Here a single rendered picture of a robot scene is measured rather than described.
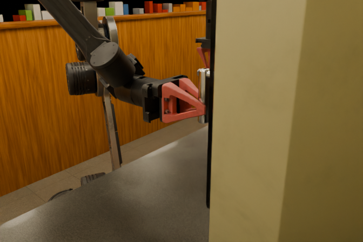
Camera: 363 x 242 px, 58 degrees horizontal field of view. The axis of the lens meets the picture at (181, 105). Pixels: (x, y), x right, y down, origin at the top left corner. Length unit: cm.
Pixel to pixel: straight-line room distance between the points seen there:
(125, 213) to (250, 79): 35
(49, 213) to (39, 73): 187
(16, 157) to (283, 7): 234
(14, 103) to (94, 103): 63
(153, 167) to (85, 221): 21
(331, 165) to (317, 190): 4
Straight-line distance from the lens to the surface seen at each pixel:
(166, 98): 53
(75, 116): 269
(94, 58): 59
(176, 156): 81
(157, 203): 65
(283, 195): 44
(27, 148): 257
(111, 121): 180
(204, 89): 51
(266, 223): 47
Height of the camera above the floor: 132
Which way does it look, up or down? 19 degrees down
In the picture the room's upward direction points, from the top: straight up
